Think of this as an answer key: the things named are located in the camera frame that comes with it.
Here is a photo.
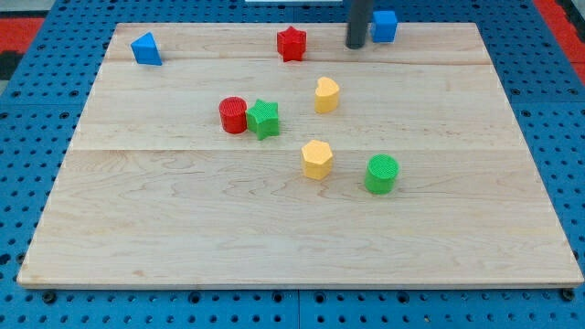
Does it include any blue cube block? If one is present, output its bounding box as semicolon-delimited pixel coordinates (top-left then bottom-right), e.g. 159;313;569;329
370;10;399;43

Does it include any yellow hexagon block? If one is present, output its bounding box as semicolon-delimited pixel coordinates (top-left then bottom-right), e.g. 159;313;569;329
301;140;333;180

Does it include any green star block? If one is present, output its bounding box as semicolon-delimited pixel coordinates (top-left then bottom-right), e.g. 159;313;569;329
246;99;280;141

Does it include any light wooden board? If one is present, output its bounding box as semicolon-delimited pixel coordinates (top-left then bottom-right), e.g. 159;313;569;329
17;23;583;290

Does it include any yellow heart block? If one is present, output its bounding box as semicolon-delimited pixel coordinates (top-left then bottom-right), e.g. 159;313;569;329
314;77;340;113

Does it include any red cylinder block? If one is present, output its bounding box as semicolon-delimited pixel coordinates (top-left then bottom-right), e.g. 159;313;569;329
218;96;247;134

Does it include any green cylinder block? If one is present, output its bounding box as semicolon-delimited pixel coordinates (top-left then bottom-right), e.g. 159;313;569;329
365;154;399;195

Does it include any red star block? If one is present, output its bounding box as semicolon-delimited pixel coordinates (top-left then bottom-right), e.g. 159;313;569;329
276;27;307;62

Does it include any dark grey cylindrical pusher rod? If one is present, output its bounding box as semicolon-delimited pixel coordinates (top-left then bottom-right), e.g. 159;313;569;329
346;0;375;49

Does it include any blue triangular prism block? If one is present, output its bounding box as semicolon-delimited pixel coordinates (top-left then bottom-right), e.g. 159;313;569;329
131;32;162;66

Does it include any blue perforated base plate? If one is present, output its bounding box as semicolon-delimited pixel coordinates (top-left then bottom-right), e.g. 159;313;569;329
1;1;584;328

